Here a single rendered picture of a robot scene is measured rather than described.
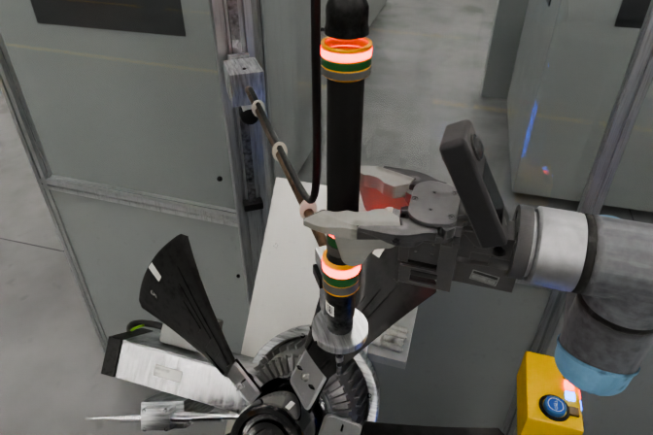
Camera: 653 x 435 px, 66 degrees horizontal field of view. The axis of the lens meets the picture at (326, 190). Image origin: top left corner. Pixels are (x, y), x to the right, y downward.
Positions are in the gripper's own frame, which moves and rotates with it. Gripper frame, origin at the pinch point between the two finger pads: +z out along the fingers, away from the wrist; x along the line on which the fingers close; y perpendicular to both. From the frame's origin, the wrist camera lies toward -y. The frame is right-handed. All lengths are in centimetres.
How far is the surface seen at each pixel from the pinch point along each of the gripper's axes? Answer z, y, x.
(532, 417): -34, 59, 22
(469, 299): -23, 81, 70
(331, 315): -1.3, 16.3, -1.9
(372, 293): -3.4, 26.8, 12.8
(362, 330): -4.8, 19.8, -0.2
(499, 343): -34, 96, 70
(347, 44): -1.4, -14.7, 1.9
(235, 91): 33, 12, 45
